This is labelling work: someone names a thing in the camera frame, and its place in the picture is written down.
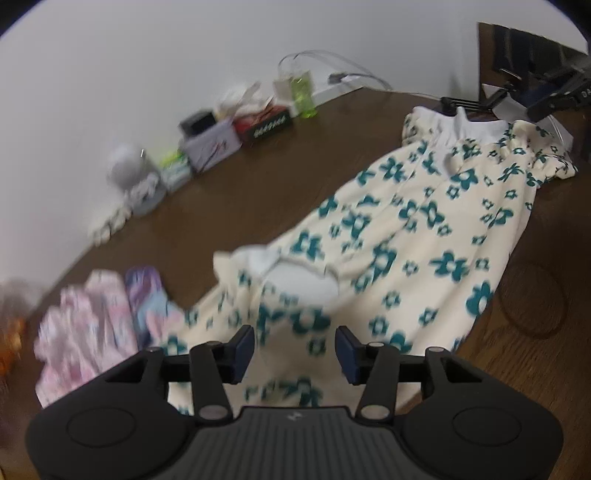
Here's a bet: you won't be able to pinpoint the cream teal floral dress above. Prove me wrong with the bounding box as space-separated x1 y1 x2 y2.
158 105 578 416

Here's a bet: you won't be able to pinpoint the purple blue pink garment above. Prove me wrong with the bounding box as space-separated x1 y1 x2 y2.
124 266 184 350

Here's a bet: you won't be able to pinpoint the wooden chair back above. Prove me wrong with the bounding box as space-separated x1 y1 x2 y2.
480 25 590 112

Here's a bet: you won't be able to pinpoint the pink floral garment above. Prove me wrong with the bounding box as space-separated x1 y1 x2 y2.
34 270 138 408

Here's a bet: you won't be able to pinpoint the green white card stack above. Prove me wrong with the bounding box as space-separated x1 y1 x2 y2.
158 150 192 192

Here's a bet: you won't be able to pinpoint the snack bag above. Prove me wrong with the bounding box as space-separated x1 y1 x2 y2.
1 279 44 383

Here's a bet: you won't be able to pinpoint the white robot figurine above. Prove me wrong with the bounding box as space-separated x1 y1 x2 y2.
107 144 167 216

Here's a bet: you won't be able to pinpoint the lavender tin box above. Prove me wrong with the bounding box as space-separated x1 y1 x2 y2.
180 119 242 174

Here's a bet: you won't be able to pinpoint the black small box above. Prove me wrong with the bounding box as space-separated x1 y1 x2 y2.
178 109 217 138

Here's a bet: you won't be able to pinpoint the red black tissue box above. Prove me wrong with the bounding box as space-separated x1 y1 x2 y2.
232 105 293 145

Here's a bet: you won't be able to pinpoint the white crumpled tissue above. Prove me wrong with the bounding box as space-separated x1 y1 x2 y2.
214 81 273 120

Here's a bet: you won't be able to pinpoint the white charger adapter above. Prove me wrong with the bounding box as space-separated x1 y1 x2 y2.
273 77 294 104

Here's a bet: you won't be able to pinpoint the green spray bottle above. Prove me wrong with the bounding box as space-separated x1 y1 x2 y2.
290 71 317 119

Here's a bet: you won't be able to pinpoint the white charging cables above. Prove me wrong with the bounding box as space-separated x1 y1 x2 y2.
277 49 394 91

